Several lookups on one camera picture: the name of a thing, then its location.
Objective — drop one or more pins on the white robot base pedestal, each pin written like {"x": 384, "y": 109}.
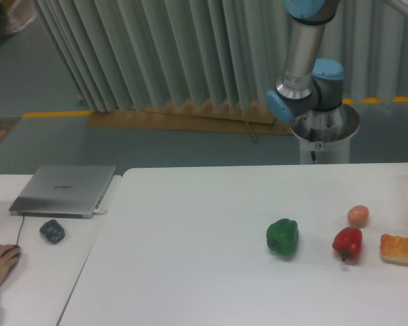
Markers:
{"x": 325, "y": 136}

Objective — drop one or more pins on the orange bread loaf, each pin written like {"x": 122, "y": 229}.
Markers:
{"x": 394, "y": 249}

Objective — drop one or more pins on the pale green pleated curtain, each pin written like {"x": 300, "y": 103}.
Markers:
{"x": 125, "y": 54}

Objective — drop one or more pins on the green bell pepper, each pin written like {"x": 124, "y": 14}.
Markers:
{"x": 282, "y": 237}

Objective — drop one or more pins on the black computer mouse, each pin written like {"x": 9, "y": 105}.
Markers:
{"x": 14, "y": 252}

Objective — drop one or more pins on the silver closed laptop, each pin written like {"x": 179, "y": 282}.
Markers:
{"x": 64, "y": 191}

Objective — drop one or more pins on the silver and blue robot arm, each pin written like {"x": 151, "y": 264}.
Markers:
{"x": 307, "y": 83}

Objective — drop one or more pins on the small black controller device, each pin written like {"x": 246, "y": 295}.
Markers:
{"x": 52, "y": 231}

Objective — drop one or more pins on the brown egg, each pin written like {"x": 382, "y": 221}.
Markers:
{"x": 358, "y": 216}

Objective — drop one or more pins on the flat brown cardboard sheet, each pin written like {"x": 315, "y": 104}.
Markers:
{"x": 254, "y": 122}

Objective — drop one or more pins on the red bell pepper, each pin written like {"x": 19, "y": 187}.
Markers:
{"x": 347, "y": 243}

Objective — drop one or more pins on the white usb plug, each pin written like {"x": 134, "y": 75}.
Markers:
{"x": 98, "y": 212}

